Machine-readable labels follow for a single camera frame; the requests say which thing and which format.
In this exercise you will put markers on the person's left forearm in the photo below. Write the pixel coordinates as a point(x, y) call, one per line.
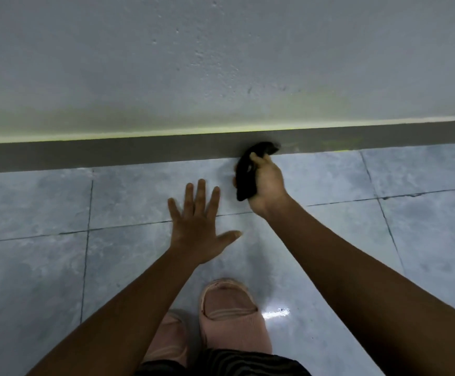
point(121, 325)

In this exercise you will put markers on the person's left hand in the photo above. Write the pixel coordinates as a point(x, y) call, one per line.
point(196, 234)

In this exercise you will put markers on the black grey striped shorts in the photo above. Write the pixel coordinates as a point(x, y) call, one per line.
point(243, 366)

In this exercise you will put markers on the person's right forearm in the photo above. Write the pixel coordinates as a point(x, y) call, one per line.
point(368, 301)

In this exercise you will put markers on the person's right hand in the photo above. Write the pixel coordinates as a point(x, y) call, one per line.
point(270, 189)

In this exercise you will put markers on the grey baseboard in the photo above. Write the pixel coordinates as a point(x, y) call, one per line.
point(94, 152)

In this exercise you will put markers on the black cleaning cloth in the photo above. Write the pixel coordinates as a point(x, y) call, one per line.
point(246, 176)

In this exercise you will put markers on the pink slipper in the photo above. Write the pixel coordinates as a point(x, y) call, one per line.
point(168, 344)
point(235, 328)

